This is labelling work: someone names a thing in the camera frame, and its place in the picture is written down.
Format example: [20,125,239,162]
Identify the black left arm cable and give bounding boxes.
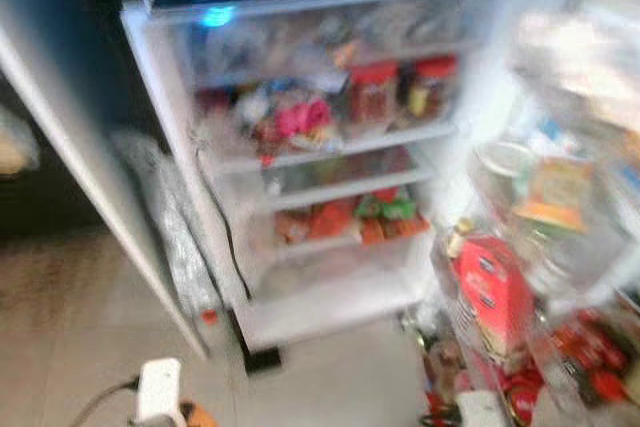
[68,375,141,427]

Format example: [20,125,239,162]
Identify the white plastic bag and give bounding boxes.
[510,12,640,108]

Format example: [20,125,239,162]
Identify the red drink carton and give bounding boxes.
[452,230,536,363]

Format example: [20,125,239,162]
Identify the fridge door with stocked bins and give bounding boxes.
[430,0,640,427]

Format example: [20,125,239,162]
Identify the red lid jar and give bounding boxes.
[346,60,401,130]
[403,54,461,120]

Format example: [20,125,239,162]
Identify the black fridge foot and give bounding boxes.
[240,345,284,376]

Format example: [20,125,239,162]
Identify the orange yellow packet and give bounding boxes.
[513,155,593,233]

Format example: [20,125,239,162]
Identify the black power cord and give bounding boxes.
[193,142,253,300]

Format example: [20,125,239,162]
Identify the white lid container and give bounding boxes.
[475,140,539,188]

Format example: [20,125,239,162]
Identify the clear crumpled plastic bag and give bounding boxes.
[112,130,219,320]

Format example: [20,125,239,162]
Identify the orange plastic ball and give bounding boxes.
[178,400,219,427]

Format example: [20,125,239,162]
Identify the red wrapped packets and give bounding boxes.
[550,309,640,408]

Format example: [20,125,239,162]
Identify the yellow cap bottle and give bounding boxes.
[445,217,477,258]

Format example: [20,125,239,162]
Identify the blue fridge light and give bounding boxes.
[198,5,237,29]

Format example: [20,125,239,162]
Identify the white fridge cabinet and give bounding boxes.
[120,0,601,353]

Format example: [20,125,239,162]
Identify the clear bags of food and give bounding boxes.
[200,2,471,73]

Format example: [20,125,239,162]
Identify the green and red food packet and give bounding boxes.
[355,190,433,244]

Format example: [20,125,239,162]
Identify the white upright panel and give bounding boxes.
[0,7,213,360]

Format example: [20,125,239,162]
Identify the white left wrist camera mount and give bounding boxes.
[134,358,187,424]

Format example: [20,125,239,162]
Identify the pink food package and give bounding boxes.
[272,97,334,144]

